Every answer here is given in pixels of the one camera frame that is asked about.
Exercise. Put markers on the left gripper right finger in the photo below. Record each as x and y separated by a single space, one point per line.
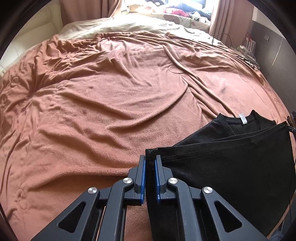
201 214

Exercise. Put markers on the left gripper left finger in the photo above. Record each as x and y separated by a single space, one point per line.
99 214

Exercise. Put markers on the black mesh t-shirt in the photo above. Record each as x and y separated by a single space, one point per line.
247 161

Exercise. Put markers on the terracotta bed blanket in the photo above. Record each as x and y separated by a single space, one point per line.
79 113

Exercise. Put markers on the clutter on bedside shelf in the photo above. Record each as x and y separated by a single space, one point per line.
247 50

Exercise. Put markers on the patterned pillow by window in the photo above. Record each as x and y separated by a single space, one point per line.
177 15

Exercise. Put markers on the cream bed sheet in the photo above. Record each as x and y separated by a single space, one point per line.
128 23

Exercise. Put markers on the cream padded headboard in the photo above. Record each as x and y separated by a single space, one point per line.
41 26

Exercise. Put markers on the pink curtain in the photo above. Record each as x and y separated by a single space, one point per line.
81 10

